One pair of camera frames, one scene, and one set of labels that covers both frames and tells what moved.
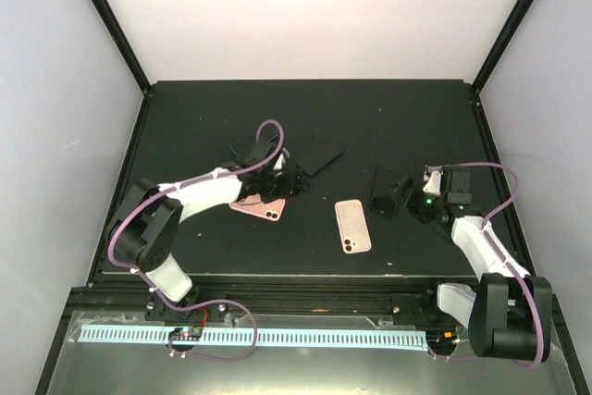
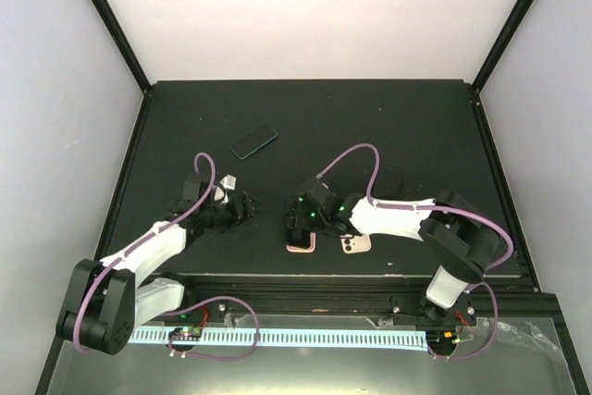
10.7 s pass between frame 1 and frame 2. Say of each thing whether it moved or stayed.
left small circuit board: stayed
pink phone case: moved
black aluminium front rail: stayed
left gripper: moved
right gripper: moved
